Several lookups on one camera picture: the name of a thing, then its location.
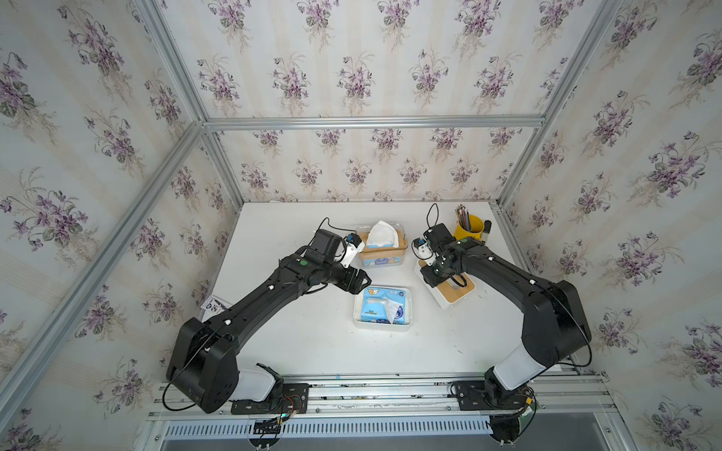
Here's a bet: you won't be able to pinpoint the yellow pen cup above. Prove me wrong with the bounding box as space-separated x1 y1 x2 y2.
454 215 487 242

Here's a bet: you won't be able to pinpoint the pencils in cup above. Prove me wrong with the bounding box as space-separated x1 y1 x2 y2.
455 204 472 232

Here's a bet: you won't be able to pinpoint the clear plastic tissue box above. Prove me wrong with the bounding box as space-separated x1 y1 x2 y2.
356 223 409 268

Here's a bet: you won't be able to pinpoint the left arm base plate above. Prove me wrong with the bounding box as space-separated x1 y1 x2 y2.
231 383 310 415

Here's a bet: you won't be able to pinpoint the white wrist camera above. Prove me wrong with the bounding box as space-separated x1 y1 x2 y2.
340 233 366 268
412 238 435 266

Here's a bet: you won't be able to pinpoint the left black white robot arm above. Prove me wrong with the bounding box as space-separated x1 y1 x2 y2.
167 229 372 413

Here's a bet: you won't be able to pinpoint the blue tissue paper pack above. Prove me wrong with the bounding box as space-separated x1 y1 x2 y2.
366 221 400 249

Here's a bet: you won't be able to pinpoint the white plastic box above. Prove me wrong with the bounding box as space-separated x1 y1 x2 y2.
353 286 413 332

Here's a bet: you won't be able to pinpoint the black marker pen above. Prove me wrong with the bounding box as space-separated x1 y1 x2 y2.
479 220 493 244

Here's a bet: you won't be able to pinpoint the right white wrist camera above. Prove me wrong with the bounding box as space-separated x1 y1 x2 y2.
412 238 435 266

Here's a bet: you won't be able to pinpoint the white bamboo-lid tissue box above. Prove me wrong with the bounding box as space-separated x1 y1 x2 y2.
415 260 476 310

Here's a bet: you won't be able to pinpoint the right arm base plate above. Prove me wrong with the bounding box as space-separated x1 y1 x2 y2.
450 381 533 413

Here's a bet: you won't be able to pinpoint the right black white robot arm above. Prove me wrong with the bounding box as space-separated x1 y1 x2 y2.
413 224 592 404

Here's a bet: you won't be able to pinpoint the bamboo tissue box lid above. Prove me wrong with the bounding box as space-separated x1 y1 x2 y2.
358 230 408 259

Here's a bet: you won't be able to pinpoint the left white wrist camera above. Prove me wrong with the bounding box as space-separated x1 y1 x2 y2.
340 233 366 268

